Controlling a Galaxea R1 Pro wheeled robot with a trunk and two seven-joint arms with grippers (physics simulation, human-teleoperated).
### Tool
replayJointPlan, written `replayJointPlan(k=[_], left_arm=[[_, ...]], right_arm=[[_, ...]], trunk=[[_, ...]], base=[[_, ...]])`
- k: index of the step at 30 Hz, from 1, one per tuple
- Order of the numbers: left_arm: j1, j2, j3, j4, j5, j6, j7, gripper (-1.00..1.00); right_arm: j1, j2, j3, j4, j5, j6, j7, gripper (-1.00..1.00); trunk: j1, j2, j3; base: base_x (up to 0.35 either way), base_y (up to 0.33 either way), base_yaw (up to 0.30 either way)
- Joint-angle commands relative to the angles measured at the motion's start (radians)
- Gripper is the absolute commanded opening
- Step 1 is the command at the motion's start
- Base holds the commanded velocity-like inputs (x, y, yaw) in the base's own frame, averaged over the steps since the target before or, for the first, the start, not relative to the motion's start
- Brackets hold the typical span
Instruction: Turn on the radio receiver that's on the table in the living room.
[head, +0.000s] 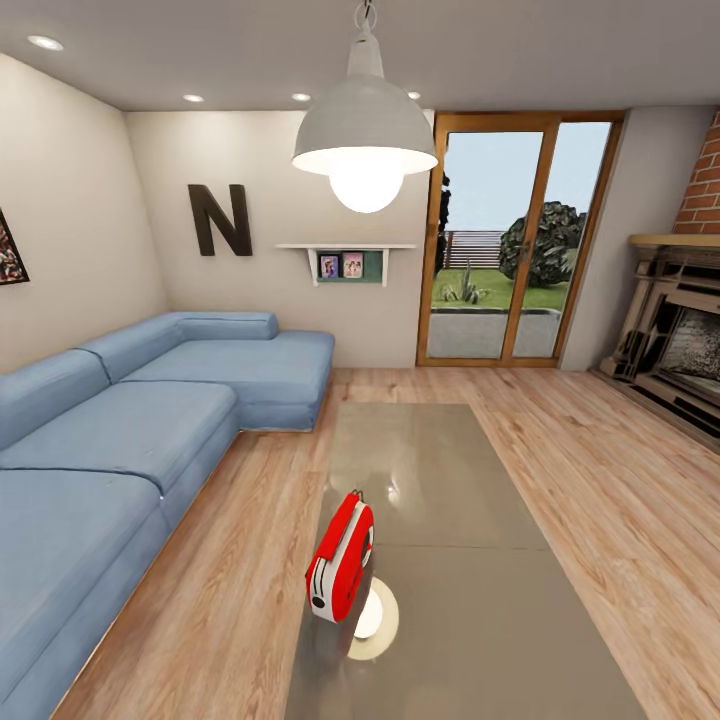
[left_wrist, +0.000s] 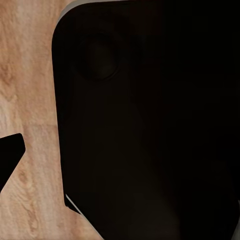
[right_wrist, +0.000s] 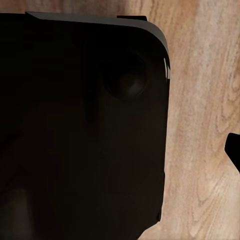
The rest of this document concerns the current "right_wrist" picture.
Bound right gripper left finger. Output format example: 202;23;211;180
0;133;26;192

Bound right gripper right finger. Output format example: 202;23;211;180
224;132;240;172

